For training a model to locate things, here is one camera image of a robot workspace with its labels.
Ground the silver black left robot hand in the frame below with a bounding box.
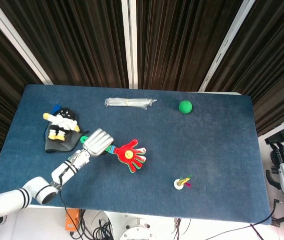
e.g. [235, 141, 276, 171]
[81, 128, 115, 158]

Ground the red green hand clapper toy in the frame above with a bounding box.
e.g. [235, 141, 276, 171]
[79, 135, 147, 174]

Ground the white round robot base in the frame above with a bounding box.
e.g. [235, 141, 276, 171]
[119, 214, 155, 240]

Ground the dark grey felt cloth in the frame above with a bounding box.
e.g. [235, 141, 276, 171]
[44, 124, 90, 154]

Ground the black white yellow plush doll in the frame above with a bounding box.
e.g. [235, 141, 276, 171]
[43, 106, 81, 142]

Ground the bundle of clear wrapped straws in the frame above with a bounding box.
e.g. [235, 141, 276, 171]
[104, 97, 158, 111]

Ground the orange control box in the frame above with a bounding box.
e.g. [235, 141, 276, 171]
[65, 208, 80, 232]

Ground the blue table cloth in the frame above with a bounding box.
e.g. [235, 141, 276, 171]
[0, 84, 271, 224]

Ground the feather shuttlecock with white base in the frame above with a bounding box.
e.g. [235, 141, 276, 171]
[173, 174, 194, 191]

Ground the green foam ball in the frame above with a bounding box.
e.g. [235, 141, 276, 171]
[178, 99, 193, 115]

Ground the dark brown pleated curtain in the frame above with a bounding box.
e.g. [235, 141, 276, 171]
[0, 0, 284, 153]

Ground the long black cable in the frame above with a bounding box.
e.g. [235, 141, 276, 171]
[210, 211, 275, 240]

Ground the black cable bundle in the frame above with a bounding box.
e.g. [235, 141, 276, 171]
[78, 209, 119, 240]

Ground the white frame pillar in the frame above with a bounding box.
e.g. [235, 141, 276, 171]
[121, 0, 139, 89]
[198, 0, 255, 93]
[0, 0, 53, 85]

